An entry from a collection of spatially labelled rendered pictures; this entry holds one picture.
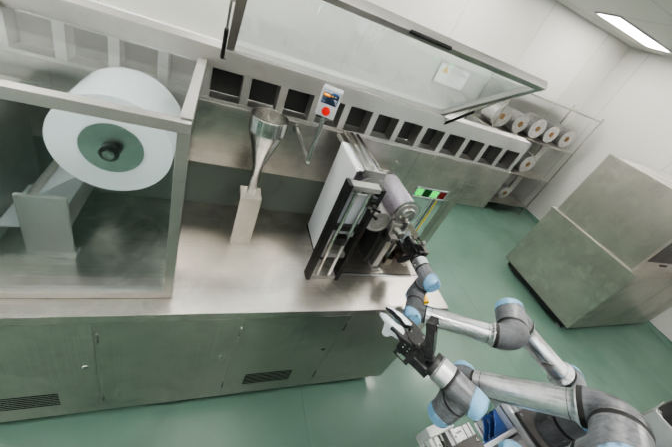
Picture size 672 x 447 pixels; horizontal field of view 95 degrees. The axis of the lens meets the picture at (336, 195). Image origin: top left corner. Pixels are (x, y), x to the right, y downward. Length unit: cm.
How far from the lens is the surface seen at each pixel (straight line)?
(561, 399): 114
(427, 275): 145
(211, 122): 145
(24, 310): 136
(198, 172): 159
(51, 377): 173
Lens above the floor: 198
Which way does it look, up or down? 32 degrees down
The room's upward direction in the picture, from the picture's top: 24 degrees clockwise
